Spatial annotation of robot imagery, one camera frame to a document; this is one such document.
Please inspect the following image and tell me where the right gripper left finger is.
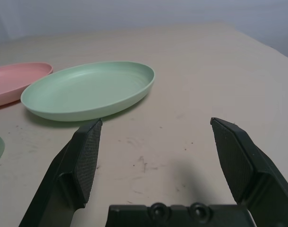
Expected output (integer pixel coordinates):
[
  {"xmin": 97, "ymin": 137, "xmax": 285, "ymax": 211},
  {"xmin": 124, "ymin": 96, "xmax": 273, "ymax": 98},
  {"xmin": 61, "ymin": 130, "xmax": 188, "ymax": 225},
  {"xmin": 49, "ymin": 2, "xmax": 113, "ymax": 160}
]
[{"xmin": 18, "ymin": 117, "xmax": 103, "ymax": 227}]

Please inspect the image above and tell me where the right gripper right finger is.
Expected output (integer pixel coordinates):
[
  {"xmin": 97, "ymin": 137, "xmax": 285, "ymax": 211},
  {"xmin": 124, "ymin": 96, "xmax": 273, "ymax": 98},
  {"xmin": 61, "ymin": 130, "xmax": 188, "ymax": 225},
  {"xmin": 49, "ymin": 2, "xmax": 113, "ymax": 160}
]
[{"xmin": 210, "ymin": 117, "xmax": 288, "ymax": 227}]

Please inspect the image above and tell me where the mint green plate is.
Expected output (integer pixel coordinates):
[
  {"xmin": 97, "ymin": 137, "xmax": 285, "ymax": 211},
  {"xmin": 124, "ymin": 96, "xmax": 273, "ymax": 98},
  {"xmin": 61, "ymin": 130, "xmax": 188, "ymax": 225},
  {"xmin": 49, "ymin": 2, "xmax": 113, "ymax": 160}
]
[{"xmin": 20, "ymin": 61, "xmax": 156, "ymax": 122}]

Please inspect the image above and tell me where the pink plate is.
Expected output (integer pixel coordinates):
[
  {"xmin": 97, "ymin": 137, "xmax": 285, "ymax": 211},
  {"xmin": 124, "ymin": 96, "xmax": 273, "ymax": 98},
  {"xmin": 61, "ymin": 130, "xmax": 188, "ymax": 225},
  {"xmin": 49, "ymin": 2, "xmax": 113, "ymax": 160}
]
[{"xmin": 0, "ymin": 61, "xmax": 54, "ymax": 108}]

